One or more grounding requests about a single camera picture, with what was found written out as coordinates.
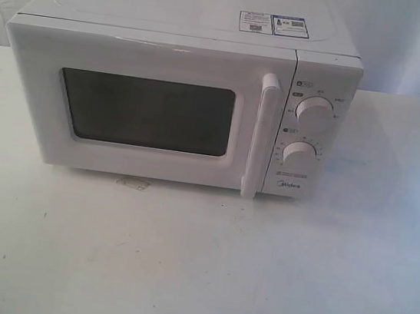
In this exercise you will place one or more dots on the white microwave door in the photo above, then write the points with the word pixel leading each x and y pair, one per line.
pixel 151 104

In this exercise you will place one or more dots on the white microwave oven body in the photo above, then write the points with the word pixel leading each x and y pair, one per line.
pixel 328 64

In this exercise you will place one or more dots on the lower white control knob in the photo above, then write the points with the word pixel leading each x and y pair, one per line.
pixel 299 153

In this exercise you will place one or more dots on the white control knob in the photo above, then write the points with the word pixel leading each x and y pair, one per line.
pixel 316 110
pixel 299 153

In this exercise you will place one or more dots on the upper white control knob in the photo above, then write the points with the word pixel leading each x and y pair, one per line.
pixel 316 110

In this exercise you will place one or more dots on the blue warning sticker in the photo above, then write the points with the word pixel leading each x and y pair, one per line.
pixel 270 24

